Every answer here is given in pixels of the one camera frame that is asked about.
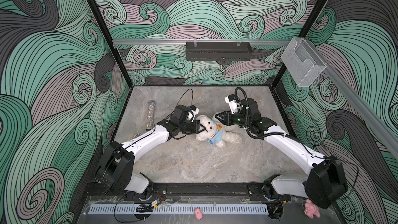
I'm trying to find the white teddy bear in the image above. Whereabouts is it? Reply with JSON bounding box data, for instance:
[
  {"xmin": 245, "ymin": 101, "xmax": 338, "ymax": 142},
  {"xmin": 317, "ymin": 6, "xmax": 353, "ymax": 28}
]
[{"xmin": 195, "ymin": 115, "xmax": 242, "ymax": 148}]

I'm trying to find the small pink toy piece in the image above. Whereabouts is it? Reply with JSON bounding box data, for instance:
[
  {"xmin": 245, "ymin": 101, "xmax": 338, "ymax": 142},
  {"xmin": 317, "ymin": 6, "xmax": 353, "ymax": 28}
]
[{"xmin": 194, "ymin": 208, "xmax": 203, "ymax": 220}]

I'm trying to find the aluminium rail wall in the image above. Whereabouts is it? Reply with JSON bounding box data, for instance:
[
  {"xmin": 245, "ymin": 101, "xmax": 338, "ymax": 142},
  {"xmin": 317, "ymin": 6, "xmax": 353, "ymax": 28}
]
[
  {"xmin": 308, "ymin": 41, "xmax": 398, "ymax": 157},
  {"xmin": 112, "ymin": 38, "xmax": 291, "ymax": 47}
]

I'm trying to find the white slotted cable duct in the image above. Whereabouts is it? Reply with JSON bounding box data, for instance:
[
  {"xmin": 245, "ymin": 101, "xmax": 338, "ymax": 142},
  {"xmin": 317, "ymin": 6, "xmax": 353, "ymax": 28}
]
[{"xmin": 88, "ymin": 203, "xmax": 268, "ymax": 215}]

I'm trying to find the clear tube with beads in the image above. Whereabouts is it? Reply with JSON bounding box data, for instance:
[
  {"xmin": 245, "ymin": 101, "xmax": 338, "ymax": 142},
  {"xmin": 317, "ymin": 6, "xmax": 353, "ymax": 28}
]
[{"xmin": 146, "ymin": 101, "xmax": 155, "ymax": 131}]

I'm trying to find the light blue teddy hoodie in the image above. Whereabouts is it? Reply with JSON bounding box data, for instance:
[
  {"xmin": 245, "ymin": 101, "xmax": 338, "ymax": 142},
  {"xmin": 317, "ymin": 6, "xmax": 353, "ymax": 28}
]
[{"xmin": 205, "ymin": 121, "xmax": 225, "ymax": 148}]

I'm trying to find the small card on table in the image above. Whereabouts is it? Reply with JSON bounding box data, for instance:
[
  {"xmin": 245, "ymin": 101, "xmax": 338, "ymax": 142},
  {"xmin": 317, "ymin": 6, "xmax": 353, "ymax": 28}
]
[{"xmin": 132, "ymin": 133, "xmax": 141, "ymax": 139}]

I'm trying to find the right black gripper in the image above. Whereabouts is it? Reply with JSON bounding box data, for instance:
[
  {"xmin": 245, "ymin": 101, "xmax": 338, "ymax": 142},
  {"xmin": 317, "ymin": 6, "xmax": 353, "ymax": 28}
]
[{"xmin": 215, "ymin": 109, "xmax": 253, "ymax": 128}]

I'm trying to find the aluminium rail back wall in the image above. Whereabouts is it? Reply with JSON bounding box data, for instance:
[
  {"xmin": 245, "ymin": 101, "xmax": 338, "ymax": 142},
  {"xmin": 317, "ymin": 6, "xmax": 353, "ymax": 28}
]
[{"xmin": 112, "ymin": 38, "xmax": 291, "ymax": 47}]

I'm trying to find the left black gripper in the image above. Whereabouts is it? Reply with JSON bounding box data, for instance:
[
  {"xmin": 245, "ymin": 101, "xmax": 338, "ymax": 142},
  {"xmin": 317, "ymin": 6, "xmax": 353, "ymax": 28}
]
[{"xmin": 178, "ymin": 120, "xmax": 205, "ymax": 134}]

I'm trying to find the black wall-mounted tray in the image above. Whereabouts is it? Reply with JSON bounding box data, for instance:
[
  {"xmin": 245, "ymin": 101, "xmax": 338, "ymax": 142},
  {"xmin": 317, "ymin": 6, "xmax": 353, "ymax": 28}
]
[{"xmin": 186, "ymin": 41, "xmax": 253, "ymax": 62}]

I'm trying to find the pink plush toy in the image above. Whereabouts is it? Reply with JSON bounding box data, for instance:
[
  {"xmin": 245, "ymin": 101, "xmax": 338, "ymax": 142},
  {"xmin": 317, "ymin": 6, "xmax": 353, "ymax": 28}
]
[{"xmin": 304, "ymin": 199, "xmax": 321, "ymax": 219}]

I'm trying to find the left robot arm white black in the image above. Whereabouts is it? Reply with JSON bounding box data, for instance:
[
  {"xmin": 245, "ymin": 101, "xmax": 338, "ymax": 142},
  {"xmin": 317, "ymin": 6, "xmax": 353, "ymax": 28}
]
[{"xmin": 95, "ymin": 105, "xmax": 205, "ymax": 199}]

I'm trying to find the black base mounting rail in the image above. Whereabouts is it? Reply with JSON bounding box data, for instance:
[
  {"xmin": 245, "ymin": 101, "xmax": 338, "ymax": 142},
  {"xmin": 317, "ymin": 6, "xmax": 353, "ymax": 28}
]
[{"xmin": 83, "ymin": 181, "xmax": 330, "ymax": 202}]

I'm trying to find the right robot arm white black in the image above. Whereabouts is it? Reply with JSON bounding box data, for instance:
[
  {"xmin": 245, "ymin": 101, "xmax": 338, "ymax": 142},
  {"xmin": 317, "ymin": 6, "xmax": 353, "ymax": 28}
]
[{"xmin": 215, "ymin": 94, "xmax": 348, "ymax": 209}]

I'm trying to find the clear acrylic wall holder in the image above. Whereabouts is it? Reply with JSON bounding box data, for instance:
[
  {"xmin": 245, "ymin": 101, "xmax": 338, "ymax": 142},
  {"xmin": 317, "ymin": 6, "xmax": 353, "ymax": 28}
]
[{"xmin": 282, "ymin": 37, "xmax": 326, "ymax": 88}]

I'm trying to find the aluminium rail right wall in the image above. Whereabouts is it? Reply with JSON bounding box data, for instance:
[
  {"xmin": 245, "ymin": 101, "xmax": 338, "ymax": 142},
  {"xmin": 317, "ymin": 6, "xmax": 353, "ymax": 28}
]
[{"xmin": 308, "ymin": 41, "xmax": 398, "ymax": 157}]

